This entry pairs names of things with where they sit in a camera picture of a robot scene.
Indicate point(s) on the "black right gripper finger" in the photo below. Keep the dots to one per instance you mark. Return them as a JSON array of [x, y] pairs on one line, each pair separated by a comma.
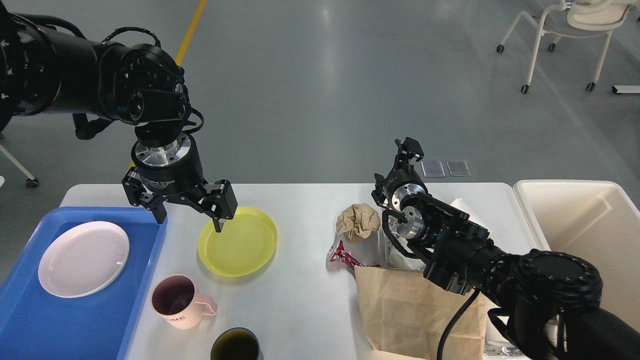
[[408, 150]]

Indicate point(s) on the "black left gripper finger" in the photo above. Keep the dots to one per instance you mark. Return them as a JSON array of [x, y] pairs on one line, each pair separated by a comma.
[[154, 204], [220, 203]]

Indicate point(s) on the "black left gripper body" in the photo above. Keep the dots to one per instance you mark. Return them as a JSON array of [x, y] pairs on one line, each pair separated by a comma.
[[173, 171]]

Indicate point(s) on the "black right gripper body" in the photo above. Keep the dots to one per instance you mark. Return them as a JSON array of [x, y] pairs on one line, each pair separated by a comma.
[[398, 184]]

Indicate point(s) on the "pink mug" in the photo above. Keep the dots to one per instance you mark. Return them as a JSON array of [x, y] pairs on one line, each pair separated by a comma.
[[177, 299]]

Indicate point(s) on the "dark green mug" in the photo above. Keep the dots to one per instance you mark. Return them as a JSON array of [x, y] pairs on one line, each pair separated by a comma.
[[237, 343]]

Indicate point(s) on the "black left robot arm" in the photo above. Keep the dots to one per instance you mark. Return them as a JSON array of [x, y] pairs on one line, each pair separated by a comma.
[[49, 66]]

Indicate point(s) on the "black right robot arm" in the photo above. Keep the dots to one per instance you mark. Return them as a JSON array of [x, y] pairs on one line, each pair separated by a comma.
[[548, 303]]

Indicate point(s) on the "floor outlet plate left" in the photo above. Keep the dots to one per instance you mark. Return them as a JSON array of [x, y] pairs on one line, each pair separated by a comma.
[[433, 169]]

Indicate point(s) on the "floor outlet plate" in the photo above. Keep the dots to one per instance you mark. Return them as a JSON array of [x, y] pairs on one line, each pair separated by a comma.
[[433, 169], [458, 168]]

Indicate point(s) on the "yellow plastic plate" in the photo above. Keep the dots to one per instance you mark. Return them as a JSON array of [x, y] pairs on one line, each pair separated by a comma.
[[245, 244]]

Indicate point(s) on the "floor outlet plate right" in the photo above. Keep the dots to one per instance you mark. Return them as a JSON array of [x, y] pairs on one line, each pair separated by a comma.
[[458, 168]]

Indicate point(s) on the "crumpled brown paper ball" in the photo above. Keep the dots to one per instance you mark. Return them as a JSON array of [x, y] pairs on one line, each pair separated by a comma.
[[358, 222]]

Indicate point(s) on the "white round plate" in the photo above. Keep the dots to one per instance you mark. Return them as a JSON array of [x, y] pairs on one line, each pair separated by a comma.
[[84, 259]]

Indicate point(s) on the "red white snack wrapper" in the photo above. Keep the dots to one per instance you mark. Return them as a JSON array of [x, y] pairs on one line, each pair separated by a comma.
[[337, 253]]

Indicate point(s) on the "blue plastic tray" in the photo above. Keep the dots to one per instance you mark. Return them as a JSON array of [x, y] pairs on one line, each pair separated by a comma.
[[36, 325]]

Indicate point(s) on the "chair leg with caster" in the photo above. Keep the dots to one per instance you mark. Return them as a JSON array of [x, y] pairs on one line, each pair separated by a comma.
[[31, 181]]

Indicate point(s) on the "brown paper bag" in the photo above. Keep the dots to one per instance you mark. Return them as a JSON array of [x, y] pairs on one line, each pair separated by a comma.
[[404, 313]]

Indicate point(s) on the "beige plastic bin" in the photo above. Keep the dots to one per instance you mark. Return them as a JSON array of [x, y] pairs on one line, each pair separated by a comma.
[[597, 221]]

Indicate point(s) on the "white chair on casters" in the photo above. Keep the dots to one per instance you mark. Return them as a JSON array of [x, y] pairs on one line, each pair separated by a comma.
[[577, 19]]

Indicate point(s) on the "white bar on floor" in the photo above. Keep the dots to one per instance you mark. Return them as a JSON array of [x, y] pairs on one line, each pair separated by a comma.
[[625, 89]]

